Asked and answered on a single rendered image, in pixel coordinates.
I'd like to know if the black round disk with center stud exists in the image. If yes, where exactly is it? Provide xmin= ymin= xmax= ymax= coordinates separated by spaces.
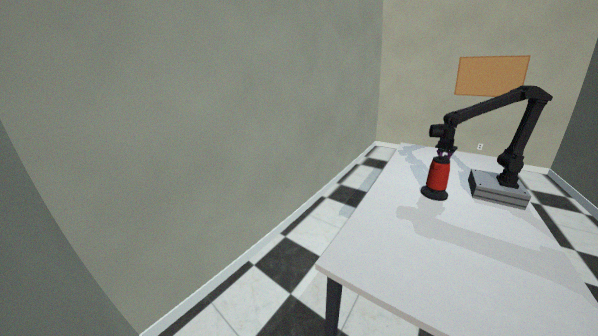
xmin=420 ymin=185 xmax=448 ymax=201

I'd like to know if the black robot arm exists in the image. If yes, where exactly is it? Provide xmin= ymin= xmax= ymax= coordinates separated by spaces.
xmin=429 ymin=85 xmax=553 ymax=189

